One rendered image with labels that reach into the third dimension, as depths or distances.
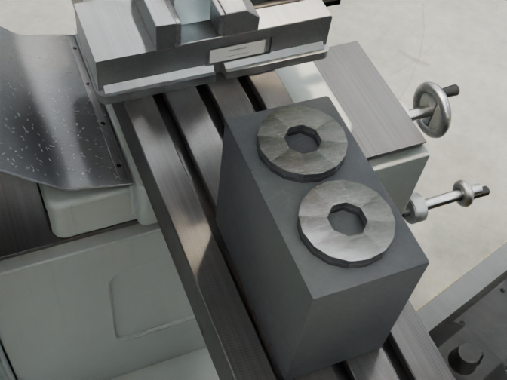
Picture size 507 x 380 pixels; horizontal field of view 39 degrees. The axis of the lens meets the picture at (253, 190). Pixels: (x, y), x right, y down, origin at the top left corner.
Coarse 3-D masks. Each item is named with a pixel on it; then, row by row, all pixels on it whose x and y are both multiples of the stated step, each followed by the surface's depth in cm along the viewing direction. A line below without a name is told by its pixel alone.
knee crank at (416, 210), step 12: (456, 192) 147; (468, 192) 146; (480, 192) 149; (408, 204) 144; (420, 204) 142; (432, 204) 145; (444, 204) 147; (468, 204) 147; (408, 216) 145; (420, 216) 143
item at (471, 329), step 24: (504, 288) 127; (456, 312) 125; (480, 312) 124; (504, 312) 124; (432, 336) 120; (456, 336) 118; (480, 336) 121; (504, 336) 122; (456, 360) 113; (480, 360) 114; (504, 360) 119
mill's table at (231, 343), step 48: (192, 96) 100; (240, 96) 101; (288, 96) 102; (144, 144) 94; (192, 144) 95; (192, 192) 90; (192, 240) 86; (192, 288) 85; (240, 288) 85; (240, 336) 79
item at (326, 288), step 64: (256, 128) 72; (320, 128) 72; (256, 192) 69; (320, 192) 67; (384, 192) 69; (256, 256) 74; (320, 256) 64; (384, 256) 65; (320, 320) 66; (384, 320) 73
